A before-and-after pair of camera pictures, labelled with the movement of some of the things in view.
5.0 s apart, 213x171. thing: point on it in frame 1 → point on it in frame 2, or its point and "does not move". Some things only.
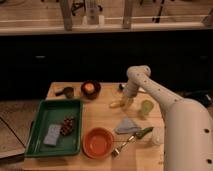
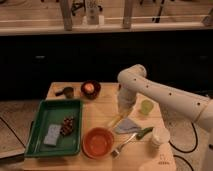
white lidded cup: [158, 134] does not move
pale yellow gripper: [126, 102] → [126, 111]
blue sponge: [52, 134] does not move
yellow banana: [116, 104] → [115, 121]
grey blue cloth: [127, 126] does not move
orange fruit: [89, 87] does not move
